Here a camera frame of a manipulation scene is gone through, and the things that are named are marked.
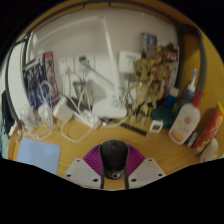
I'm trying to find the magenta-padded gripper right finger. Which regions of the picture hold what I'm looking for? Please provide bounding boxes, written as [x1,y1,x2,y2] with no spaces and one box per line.
[124,144,167,190]

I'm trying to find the large white power adapter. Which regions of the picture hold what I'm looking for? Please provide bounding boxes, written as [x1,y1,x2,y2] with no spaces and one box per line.
[52,96,74,124]

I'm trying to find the black computer mouse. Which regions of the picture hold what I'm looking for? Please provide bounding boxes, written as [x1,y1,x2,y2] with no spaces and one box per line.
[99,139,130,181]

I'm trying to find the white cable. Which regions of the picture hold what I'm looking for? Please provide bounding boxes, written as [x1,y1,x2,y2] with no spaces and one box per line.
[59,119,101,144]

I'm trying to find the white mug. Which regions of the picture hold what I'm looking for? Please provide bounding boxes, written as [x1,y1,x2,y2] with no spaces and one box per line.
[199,137,220,164]

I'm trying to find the teal checked cloth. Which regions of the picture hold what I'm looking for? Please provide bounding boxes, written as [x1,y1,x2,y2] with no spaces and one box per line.
[0,116,9,158]

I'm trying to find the clear plastic bag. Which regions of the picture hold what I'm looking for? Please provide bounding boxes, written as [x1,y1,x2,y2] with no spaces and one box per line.
[19,106,39,131]

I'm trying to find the white wall socket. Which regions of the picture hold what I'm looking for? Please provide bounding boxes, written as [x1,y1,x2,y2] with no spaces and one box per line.
[74,53,96,73]
[58,57,76,76]

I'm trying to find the white desk lamp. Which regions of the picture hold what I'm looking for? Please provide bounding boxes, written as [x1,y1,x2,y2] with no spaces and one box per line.
[31,15,129,120]

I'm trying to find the metal cup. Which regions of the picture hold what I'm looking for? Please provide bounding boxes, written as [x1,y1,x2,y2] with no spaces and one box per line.
[72,79,95,109]

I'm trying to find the white power strip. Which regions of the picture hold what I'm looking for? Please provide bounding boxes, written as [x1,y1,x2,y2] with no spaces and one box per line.
[73,109,102,130]

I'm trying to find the black ruler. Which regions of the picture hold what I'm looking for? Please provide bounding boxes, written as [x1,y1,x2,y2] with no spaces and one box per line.
[119,122,148,137]

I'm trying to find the white cube charger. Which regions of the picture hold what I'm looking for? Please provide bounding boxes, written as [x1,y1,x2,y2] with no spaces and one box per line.
[37,103,54,126]

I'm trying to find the small colourful box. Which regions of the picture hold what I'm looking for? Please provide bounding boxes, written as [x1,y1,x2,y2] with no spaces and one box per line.
[184,131,201,148]

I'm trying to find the small white digital clock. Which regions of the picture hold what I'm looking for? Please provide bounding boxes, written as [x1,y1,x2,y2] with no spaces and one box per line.
[148,119,164,134]

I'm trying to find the white-nozzle spray bottle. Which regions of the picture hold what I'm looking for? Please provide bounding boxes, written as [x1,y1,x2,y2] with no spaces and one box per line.
[176,68,198,113]

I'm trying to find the black hanging bag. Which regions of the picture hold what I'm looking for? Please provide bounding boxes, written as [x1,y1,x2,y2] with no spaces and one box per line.
[0,89,16,136]

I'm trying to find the white lotion pump bottle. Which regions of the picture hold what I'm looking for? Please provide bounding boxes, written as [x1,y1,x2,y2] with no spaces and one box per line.
[168,89,204,146]

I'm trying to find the colourful figure boxes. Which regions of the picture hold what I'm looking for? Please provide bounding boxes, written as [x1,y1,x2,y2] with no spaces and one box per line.
[139,32,181,101]

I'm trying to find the light blue mouse pad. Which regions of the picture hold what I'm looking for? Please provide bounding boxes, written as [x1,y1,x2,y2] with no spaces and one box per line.
[16,137,62,176]

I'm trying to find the tan brick tree figure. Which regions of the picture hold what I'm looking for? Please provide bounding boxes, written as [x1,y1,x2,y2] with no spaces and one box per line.
[128,56,158,128]

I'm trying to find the dark green round tin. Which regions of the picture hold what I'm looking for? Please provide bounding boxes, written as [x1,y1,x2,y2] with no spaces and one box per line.
[150,105,178,129]

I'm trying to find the grey metal frame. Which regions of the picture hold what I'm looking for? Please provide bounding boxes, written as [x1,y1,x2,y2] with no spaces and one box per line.
[3,0,208,130]

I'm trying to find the red chips can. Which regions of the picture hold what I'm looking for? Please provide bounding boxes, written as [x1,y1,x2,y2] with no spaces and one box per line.
[193,101,224,155]

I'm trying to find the black cable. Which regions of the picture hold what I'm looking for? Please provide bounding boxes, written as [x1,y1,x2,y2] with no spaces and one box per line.
[79,55,118,88]

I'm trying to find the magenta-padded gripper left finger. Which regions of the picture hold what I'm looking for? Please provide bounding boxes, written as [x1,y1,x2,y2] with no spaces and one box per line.
[63,143,106,190]

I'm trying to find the white wall box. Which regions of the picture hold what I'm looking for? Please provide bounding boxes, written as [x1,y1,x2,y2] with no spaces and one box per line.
[118,50,143,74]

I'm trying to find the robot model kit box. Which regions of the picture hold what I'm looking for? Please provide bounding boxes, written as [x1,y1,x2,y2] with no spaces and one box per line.
[22,50,60,109]

